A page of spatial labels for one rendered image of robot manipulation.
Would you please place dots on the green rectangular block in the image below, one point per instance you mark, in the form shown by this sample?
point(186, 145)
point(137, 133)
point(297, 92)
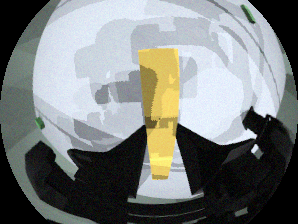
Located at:
point(40, 123)
point(247, 12)

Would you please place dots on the yellow bar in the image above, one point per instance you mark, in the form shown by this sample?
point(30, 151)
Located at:
point(160, 85)

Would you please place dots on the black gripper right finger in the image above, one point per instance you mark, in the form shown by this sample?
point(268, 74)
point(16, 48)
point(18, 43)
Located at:
point(204, 159)

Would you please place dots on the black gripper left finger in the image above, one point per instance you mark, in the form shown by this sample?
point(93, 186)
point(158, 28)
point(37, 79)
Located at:
point(123, 163)

